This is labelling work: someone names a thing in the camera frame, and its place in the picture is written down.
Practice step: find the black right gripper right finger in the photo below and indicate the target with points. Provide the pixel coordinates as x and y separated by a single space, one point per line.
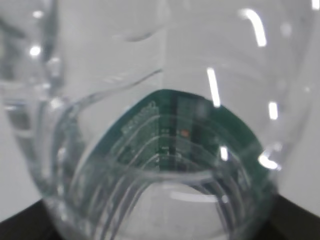
293 221

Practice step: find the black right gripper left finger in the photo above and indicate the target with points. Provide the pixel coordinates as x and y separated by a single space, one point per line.
33 223

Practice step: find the clear plastic water bottle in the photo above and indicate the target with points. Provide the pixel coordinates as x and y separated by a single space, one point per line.
156 119

